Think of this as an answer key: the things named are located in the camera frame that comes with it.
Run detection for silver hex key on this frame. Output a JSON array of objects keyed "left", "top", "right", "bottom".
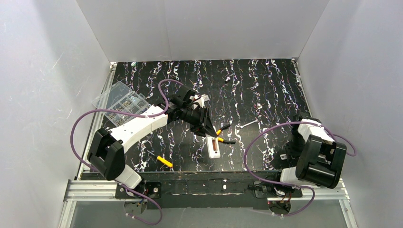
[{"left": 240, "top": 120, "right": 258, "bottom": 129}]

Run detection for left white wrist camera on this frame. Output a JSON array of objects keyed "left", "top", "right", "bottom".
[{"left": 192, "top": 95, "right": 210, "bottom": 109}]

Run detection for aluminium frame rail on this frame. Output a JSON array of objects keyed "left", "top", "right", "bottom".
[{"left": 61, "top": 59, "right": 351, "bottom": 228}]

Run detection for yellow handle screwdriver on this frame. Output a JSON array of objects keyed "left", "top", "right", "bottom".
[{"left": 147, "top": 151, "right": 173, "bottom": 168}]

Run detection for white remote control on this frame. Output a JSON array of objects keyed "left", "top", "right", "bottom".
[{"left": 206, "top": 135, "right": 221, "bottom": 159}]

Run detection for clear plastic screw box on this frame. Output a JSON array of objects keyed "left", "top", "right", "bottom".
[{"left": 92, "top": 81, "right": 150, "bottom": 115}]

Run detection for yellow black pliers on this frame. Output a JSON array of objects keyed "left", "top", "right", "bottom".
[{"left": 215, "top": 123, "right": 236, "bottom": 145}]

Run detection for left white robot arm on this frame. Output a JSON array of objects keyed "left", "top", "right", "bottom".
[{"left": 87, "top": 85, "right": 217, "bottom": 189}]

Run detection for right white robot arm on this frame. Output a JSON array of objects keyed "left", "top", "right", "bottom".
[{"left": 280, "top": 114, "right": 347, "bottom": 189}]

